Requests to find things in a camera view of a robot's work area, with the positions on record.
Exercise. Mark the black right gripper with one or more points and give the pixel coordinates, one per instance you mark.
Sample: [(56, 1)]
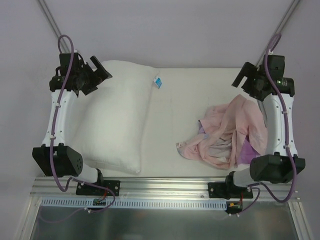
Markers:
[(249, 81)]

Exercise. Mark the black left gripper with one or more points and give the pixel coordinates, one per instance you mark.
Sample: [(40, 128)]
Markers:
[(92, 81)]

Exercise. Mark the white pillow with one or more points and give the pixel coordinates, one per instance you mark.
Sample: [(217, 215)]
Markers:
[(112, 118)]

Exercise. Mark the purple Elsa print pillowcase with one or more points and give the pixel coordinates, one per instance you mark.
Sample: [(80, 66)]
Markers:
[(229, 134)]

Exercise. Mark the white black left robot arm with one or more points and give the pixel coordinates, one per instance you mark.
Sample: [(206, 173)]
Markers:
[(55, 156)]

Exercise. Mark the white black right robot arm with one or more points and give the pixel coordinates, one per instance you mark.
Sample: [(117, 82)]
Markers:
[(281, 163)]

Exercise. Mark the left aluminium corner post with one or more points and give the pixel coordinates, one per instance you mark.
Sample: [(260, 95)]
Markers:
[(52, 24)]

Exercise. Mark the aluminium corner post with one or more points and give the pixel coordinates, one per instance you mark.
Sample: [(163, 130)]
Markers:
[(288, 14), (52, 24)]

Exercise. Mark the right aluminium corner post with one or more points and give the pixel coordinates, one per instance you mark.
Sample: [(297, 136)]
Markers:
[(288, 14)]

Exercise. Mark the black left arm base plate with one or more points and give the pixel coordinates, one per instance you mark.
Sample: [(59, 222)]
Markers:
[(99, 189)]

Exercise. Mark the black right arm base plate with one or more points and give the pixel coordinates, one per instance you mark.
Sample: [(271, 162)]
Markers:
[(217, 190)]

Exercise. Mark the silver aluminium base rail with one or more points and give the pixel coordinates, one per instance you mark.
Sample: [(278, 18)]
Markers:
[(158, 188)]

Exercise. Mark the white slotted cable duct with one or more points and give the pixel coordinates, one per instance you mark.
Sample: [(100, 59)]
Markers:
[(122, 203)]

